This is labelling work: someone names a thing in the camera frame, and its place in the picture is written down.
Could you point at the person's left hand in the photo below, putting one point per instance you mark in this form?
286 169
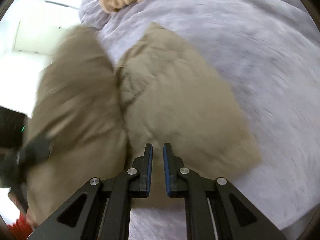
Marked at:
28 215

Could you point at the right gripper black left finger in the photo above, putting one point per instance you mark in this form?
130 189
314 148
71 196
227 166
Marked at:
100 209

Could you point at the lavender fuzzy bed blanket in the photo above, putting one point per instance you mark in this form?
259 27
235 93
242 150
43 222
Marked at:
269 51

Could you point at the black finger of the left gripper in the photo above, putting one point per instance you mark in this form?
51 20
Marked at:
35 152

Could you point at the khaki quilted puffer jacket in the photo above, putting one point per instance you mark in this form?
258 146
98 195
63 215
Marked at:
99 117

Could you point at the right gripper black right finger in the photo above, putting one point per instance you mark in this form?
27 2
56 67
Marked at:
215 209

